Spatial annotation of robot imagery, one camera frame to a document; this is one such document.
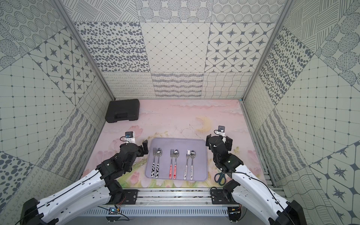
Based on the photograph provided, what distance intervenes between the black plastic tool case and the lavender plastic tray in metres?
0.26

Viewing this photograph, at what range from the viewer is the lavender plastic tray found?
2.71 feet

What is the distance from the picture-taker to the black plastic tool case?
1048 mm
